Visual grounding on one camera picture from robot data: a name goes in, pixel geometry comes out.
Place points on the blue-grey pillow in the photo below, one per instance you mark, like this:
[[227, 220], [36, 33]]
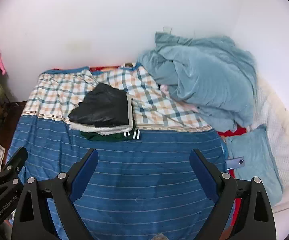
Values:
[[254, 160]]

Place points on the black leather jacket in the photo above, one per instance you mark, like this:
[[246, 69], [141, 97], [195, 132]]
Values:
[[102, 107]]

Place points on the blue striped plaid bed sheet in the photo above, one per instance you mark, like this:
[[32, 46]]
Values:
[[139, 180]]

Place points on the grey fuzzy garment hem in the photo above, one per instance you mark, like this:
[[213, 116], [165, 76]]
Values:
[[159, 237]]

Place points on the smartphone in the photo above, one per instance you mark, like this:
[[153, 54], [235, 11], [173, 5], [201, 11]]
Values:
[[235, 162]]

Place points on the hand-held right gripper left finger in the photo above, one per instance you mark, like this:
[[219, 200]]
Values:
[[84, 177]]

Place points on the green garment with striped cuffs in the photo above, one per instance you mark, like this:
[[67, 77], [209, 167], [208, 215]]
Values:
[[114, 137]]

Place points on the white quilted cover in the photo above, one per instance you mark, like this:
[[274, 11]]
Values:
[[279, 140]]

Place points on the white fleece folded garment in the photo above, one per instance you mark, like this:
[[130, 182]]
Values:
[[104, 130]]

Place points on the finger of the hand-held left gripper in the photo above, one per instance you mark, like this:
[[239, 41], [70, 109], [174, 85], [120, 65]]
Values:
[[12, 170]]

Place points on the wall socket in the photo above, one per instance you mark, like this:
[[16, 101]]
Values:
[[167, 29]]

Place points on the black metal clothes rack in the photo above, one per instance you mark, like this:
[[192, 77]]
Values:
[[10, 97]]

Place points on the blue-grey duvet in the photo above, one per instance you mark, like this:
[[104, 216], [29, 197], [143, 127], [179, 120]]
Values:
[[209, 80]]

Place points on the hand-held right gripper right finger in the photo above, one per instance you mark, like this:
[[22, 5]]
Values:
[[204, 177]]

